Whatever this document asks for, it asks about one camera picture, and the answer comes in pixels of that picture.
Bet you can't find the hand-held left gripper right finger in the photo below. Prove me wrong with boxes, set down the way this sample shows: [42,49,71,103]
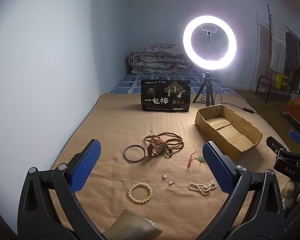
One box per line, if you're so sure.
[202,141,285,240]

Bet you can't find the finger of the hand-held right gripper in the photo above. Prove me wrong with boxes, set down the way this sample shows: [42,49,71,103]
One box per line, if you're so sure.
[289,129,300,147]
[266,136,290,159]

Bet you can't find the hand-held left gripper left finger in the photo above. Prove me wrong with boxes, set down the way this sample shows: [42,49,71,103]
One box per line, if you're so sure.
[17,139,108,240]

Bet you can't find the red cord green pendant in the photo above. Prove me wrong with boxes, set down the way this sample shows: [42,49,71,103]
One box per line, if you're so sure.
[187,150,208,168]

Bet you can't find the pearl necklace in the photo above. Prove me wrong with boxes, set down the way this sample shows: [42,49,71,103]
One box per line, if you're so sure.
[188,180,217,195]

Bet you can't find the cardboard box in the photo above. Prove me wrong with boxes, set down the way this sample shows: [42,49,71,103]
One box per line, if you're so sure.
[194,104,263,161]

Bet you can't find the metal bangle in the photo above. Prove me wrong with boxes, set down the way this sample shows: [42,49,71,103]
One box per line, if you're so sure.
[123,144,145,163]

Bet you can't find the wooden bead necklace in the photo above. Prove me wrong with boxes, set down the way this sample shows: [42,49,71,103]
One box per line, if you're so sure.
[144,133,185,158]

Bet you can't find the cream bead bracelet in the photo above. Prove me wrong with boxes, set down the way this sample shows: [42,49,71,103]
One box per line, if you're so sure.
[127,182,153,205]

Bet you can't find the red strap watch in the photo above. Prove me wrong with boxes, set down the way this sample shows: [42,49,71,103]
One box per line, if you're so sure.
[147,138,166,157]

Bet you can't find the beige plush toy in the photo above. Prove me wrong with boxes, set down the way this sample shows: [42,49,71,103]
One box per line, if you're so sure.
[281,180,297,208]

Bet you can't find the orange box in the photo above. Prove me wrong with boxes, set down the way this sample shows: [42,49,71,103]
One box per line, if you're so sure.
[282,97,300,123]

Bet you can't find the yellow box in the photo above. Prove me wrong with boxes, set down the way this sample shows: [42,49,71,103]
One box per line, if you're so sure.
[275,74,290,89]

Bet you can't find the grey cushion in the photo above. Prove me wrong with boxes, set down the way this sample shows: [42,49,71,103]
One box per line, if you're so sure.
[101,209,163,240]

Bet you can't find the black tripod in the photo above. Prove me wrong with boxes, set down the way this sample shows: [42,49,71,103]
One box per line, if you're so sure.
[192,72,215,107]

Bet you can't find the dark hanging clothes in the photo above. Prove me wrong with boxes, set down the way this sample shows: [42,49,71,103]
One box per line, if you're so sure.
[285,31,300,77]

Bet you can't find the black snack bag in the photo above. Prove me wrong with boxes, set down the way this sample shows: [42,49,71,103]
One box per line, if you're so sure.
[141,79,191,112]

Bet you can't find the white knit garment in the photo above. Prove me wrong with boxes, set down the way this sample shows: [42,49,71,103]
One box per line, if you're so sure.
[269,15,287,73]

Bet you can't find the black clothes rack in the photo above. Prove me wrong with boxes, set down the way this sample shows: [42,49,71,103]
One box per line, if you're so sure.
[266,4,300,98]

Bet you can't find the folded floral quilt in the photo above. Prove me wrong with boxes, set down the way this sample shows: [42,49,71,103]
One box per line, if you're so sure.
[129,44,193,75]

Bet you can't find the phone holder clamp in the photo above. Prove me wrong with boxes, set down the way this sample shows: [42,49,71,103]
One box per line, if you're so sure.
[201,26,218,61]

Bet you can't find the black power cable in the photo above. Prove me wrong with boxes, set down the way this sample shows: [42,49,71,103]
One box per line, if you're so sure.
[202,92,264,118]

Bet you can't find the white ring light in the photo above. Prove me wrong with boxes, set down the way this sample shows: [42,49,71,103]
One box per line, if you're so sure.
[182,15,237,70]

